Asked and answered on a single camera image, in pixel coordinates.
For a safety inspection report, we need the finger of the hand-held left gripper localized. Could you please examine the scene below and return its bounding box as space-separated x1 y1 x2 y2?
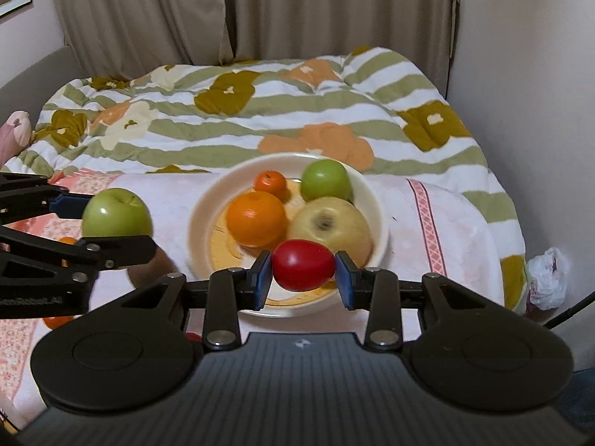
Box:
0 172 91 226
0 225 157 320

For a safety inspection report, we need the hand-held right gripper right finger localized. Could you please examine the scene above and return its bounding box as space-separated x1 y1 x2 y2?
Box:
335 250 493 351

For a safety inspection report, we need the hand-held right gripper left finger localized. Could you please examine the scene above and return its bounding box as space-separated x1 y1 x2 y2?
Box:
118 250 273 351

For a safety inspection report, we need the green apple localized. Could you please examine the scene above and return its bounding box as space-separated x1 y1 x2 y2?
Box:
300 159 354 203
81 188 154 241

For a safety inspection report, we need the large yellow apple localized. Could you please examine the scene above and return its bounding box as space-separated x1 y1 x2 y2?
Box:
288 196 374 270

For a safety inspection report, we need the cream bowl with bear print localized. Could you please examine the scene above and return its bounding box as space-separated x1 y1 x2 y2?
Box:
187 152 390 319

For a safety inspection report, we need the brown kiwi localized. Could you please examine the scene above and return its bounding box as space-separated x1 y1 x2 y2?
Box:
128 246 183 291

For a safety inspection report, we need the pink floral towel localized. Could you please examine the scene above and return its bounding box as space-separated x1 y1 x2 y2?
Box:
0 169 507 433

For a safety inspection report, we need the pink plush toy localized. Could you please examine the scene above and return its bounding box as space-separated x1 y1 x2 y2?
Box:
0 110 35 165

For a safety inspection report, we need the green striped floral blanket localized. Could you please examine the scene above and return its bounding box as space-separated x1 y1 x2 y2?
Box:
0 45 528 312

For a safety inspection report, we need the beige curtain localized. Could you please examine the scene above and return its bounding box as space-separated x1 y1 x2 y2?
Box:
46 0 233 82
216 0 461 98

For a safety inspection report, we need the white plastic bag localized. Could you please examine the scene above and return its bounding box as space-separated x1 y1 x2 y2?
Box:
527 247 570 311

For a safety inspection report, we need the black cable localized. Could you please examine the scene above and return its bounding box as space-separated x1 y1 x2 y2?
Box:
545 288 595 330

